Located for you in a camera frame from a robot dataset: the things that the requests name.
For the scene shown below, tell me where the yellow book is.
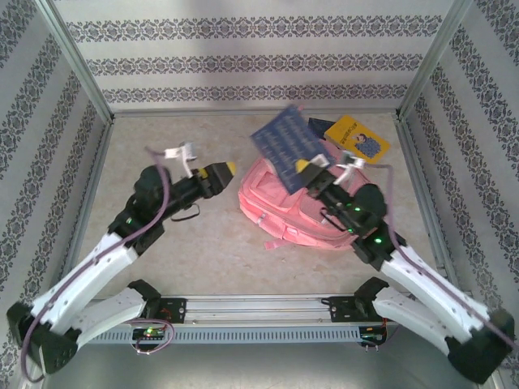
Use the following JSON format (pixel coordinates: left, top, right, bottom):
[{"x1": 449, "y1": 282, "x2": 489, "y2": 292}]
[{"x1": 324, "y1": 115, "x2": 391, "y2": 165}]

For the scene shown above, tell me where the blue book with white text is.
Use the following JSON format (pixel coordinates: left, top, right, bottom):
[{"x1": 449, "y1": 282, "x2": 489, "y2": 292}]
[{"x1": 250, "y1": 105, "x2": 336, "y2": 195}]

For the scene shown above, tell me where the aluminium frame post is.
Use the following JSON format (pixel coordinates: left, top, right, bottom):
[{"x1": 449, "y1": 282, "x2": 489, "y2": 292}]
[
  {"x1": 38, "y1": 0, "x2": 115, "y2": 122},
  {"x1": 395, "y1": 0, "x2": 478, "y2": 121}
]

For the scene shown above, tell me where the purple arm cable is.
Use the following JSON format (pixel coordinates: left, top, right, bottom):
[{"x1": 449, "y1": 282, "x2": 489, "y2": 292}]
[
  {"x1": 19, "y1": 145, "x2": 171, "y2": 384},
  {"x1": 364, "y1": 161, "x2": 519, "y2": 353}
]

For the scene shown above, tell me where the grey metal sheet panel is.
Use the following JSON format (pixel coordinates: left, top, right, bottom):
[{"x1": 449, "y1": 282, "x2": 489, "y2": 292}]
[{"x1": 38, "y1": 342, "x2": 487, "y2": 389}]

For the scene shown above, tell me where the aluminium frame side bar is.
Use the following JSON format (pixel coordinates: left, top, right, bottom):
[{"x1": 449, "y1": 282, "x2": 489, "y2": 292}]
[
  {"x1": 395, "y1": 113, "x2": 463, "y2": 293},
  {"x1": 56, "y1": 115, "x2": 117, "y2": 297}
]

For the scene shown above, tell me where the grey slotted cable duct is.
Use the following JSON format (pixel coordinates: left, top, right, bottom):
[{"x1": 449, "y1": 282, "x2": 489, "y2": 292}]
[{"x1": 76, "y1": 326, "x2": 362, "y2": 345}]

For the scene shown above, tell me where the dark navy floral book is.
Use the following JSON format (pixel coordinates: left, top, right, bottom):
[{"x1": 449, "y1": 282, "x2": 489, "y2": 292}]
[{"x1": 307, "y1": 117, "x2": 337, "y2": 141}]

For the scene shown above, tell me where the aluminium mounting rail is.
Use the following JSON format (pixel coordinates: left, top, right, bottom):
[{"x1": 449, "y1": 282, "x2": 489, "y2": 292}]
[{"x1": 92, "y1": 294, "x2": 406, "y2": 326}]

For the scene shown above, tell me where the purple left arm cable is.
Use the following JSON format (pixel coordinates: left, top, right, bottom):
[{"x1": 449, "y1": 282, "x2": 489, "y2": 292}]
[{"x1": 19, "y1": 145, "x2": 171, "y2": 384}]

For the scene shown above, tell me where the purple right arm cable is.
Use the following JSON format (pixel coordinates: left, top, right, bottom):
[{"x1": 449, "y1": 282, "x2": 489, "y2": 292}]
[{"x1": 364, "y1": 161, "x2": 519, "y2": 353}]

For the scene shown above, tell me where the pink student backpack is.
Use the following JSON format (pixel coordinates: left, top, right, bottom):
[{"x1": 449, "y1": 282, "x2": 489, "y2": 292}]
[{"x1": 238, "y1": 152, "x2": 380, "y2": 251}]

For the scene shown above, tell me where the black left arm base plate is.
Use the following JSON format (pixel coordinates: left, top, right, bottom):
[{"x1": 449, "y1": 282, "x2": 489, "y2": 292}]
[{"x1": 141, "y1": 297, "x2": 188, "y2": 325}]

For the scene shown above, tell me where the aluminium frame cross bar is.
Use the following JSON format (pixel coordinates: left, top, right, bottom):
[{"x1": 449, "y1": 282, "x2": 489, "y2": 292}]
[{"x1": 111, "y1": 108, "x2": 401, "y2": 119}]

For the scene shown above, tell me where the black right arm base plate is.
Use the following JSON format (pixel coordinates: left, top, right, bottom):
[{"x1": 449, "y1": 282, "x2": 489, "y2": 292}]
[{"x1": 328, "y1": 295, "x2": 390, "y2": 324}]

